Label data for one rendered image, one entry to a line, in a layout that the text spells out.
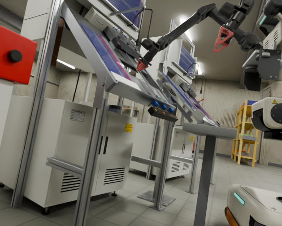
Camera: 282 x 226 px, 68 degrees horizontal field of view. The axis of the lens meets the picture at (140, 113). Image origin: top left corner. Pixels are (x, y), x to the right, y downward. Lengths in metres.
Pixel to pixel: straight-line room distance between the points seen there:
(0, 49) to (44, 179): 0.70
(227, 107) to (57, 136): 9.02
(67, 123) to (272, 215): 1.04
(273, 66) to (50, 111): 1.20
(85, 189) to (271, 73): 1.05
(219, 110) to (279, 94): 8.55
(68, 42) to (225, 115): 8.67
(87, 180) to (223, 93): 9.24
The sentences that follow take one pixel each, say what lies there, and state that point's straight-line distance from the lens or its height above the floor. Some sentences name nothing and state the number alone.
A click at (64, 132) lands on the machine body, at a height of 0.45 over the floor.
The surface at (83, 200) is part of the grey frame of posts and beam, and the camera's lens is 0.97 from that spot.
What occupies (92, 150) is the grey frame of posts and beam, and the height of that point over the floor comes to 0.41.
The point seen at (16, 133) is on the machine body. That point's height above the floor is 0.38.
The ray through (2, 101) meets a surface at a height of 0.55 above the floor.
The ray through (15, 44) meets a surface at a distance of 0.85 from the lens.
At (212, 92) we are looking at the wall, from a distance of 9.95.
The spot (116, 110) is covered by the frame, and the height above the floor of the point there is 0.65.
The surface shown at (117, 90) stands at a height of 0.69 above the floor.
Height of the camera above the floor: 0.53
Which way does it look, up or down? 5 degrees up
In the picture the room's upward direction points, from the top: 9 degrees clockwise
